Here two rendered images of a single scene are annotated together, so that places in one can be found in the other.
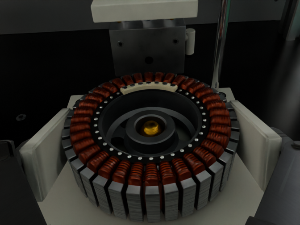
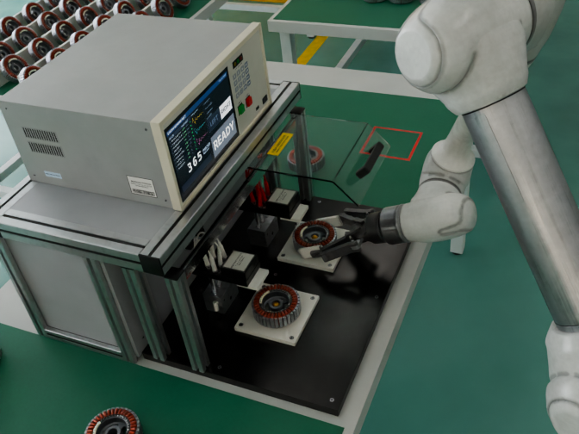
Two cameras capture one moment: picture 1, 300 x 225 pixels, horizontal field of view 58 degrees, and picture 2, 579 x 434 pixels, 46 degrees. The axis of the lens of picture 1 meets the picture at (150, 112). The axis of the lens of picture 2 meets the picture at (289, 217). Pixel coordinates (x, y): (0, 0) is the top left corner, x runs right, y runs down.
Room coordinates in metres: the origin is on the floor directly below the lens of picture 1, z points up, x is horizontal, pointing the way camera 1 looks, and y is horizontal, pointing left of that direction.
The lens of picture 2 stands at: (-0.40, 1.18, 1.93)
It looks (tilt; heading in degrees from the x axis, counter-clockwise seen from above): 39 degrees down; 297
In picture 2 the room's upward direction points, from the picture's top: 8 degrees counter-clockwise
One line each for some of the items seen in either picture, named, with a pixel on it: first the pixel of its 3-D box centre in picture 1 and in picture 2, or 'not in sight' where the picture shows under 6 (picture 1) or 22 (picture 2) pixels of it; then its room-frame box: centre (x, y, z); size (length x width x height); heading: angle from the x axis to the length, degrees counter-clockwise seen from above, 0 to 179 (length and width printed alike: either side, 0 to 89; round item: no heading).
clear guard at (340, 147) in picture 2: not in sight; (308, 154); (0.14, -0.03, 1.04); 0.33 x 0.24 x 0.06; 179
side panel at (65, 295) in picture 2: not in sight; (67, 296); (0.54, 0.44, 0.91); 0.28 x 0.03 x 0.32; 179
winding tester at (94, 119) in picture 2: not in sight; (146, 101); (0.45, 0.10, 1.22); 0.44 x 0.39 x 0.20; 89
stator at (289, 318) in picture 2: not in sight; (276, 305); (0.14, 0.24, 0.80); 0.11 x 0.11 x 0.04
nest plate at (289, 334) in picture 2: not in sight; (277, 313); (0.14, 0.24, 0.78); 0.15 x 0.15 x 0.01; 89
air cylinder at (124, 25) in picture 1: (147, 42); (263, 228); (0.28, 0.00, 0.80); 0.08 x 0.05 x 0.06; 89
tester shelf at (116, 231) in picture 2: not in sight; (157, 151); (0.45, 0.12, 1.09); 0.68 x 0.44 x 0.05; 89
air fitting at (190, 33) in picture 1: (189, 43); not in sight; (0.26, -0.05, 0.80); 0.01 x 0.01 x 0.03; 89
